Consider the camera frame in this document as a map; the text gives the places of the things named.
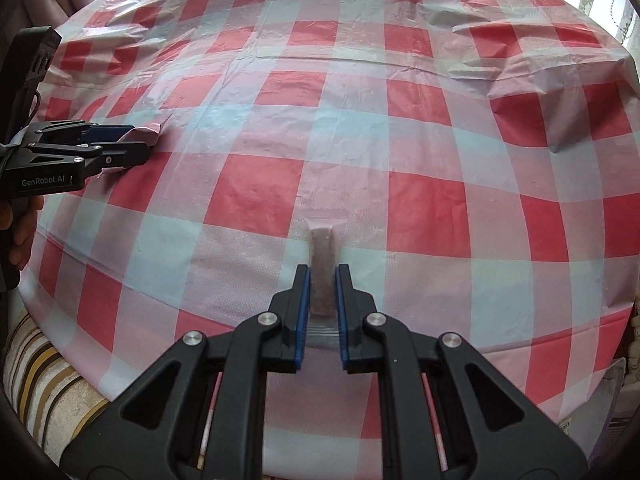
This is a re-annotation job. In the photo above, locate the white cardboard box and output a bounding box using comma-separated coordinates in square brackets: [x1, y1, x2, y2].
[550, 355, 628, 466]

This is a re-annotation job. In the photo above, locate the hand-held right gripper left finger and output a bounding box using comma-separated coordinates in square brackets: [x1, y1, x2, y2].
[60, 262, 313, 480]

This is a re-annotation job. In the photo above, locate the striped towel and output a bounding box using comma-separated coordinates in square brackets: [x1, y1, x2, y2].
[2, 305, 116, 466]

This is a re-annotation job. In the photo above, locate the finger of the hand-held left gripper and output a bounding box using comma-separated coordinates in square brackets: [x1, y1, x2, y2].
[29, 140, 152, 179]
[25, 120, 137, 148]

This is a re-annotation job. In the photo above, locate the clear brown bar packet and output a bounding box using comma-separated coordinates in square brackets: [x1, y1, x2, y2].
[302, 210, 351, 351]

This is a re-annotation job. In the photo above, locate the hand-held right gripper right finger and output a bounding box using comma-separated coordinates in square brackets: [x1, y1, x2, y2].
[336, 262, 588, 480]

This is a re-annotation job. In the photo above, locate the red checked plastic tablecloth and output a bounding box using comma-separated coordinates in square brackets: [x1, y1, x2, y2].
[20, 0, 633, 478]

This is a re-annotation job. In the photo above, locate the person's left hand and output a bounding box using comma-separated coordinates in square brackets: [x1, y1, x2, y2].
[0, 195, 46, 262]

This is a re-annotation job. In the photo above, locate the small plain pink packet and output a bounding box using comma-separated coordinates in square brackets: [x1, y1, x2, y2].
[97, 120, 168, 181]

